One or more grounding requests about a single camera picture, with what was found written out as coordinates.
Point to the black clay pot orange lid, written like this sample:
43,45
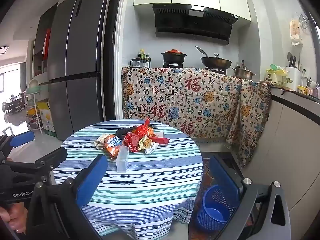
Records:
173,56

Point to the blue plastic basket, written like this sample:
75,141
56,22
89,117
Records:
212,212

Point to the black range hood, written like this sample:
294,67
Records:
190,22

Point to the beige hanging bag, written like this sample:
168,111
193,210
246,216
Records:
295,33

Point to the white knife block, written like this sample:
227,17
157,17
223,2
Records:
293,76

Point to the yellow white cardboard box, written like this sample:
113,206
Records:
47,120

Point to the person's left hand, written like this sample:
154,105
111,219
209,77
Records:
12,215

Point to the orange foil wrapper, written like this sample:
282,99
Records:
150,131

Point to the hanging metal strainer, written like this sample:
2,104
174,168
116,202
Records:
303,21

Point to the dark sauce bottle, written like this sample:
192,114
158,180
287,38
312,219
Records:
148,61

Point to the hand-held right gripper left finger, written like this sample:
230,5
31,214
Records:
91,177

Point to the orange snack wrapper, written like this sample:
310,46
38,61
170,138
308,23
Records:
113,145

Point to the white counter cabinets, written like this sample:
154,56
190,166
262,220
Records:
287,142

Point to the red hanging cloth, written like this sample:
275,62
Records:
47,43

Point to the clear plastic box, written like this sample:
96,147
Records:
122,160

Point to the beige snack wrapper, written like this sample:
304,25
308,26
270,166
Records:
147,145

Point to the black foam net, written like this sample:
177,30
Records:
125,132

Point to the dark dining table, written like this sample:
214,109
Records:
13,103

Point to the blue green striped tablecloth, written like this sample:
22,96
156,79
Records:
155,180

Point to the open wall shelf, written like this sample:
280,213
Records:
40,50

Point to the yellow green lidded containers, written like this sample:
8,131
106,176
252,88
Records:
275,76

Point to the steel pot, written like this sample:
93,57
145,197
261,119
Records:
243,72

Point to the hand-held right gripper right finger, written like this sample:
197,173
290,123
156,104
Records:
222,177

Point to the white tiered rack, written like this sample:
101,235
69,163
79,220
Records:
33,105

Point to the black wok with lid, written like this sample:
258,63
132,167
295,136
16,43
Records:
216,61

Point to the yellow mug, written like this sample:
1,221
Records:
302,90

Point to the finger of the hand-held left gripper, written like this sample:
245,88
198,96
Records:
55,156
22,138

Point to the printed blanket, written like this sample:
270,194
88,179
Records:
200,100

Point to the red snack wrapper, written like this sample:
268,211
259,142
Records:
131,142

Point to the yellow cap oil bottle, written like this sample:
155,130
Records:
142,56

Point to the gas stove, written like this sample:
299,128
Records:
215,71

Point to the red plastic bag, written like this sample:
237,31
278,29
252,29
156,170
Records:
144,127

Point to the grey refrigerator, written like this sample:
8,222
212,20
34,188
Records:
75,55

